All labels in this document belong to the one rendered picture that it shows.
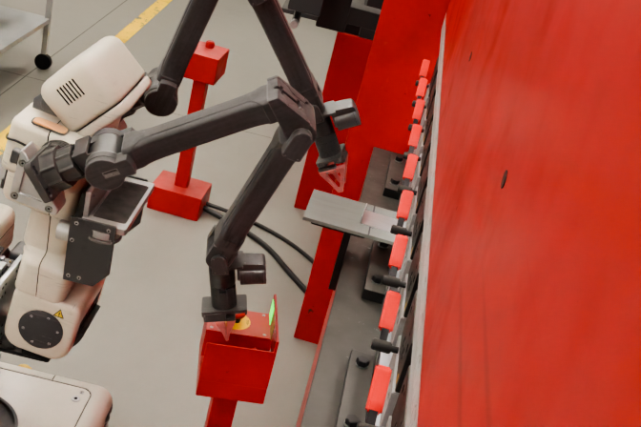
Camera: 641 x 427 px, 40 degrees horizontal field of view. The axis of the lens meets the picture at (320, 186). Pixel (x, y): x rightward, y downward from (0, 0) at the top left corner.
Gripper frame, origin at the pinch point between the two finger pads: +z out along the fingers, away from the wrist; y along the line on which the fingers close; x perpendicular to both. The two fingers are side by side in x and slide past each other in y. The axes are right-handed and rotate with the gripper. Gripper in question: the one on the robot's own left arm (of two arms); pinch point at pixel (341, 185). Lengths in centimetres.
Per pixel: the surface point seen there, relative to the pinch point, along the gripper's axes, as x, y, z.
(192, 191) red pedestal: 109, 160, 48
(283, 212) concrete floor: 79, 188, 81
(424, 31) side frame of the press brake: -23, 85, -13
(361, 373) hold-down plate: -4, -54, 21
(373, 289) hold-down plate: -3.9, -18.6, 21.6
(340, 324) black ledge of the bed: 2.7, -33.4, 20.9
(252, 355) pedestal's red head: 22, -43, 18
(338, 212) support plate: 2.8, -1.2, 6.7
